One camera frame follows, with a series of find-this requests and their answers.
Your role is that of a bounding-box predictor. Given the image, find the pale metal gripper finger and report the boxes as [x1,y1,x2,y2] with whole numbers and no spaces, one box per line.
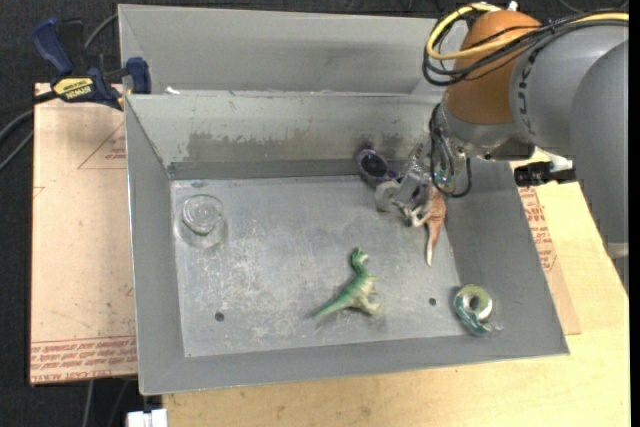
[374,180,404,213]
[398,201,427,229]

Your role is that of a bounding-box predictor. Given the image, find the orange toy dinosaur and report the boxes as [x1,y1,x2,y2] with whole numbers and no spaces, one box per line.
[418,188,448,267]

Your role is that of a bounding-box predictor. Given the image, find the grey metal bin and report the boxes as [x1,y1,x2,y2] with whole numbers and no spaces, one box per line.
[117,3,571,397]

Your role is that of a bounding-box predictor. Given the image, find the green toy dinosaur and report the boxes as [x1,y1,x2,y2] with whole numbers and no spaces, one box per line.
[312,247,384,320]

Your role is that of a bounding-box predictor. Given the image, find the green and white tape dispenser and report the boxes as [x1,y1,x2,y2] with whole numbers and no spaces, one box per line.
[451,283,503,337]

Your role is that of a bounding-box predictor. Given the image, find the clear glass cup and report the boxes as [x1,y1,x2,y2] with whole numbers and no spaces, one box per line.
[178,193,227,250]

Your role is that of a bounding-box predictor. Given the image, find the brown cardboard board, red print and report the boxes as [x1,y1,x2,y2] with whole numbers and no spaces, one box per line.
[29,82,583,386]

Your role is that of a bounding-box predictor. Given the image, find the black cylinder on white bracket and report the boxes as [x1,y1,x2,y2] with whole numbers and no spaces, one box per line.
[513,156,576,188]

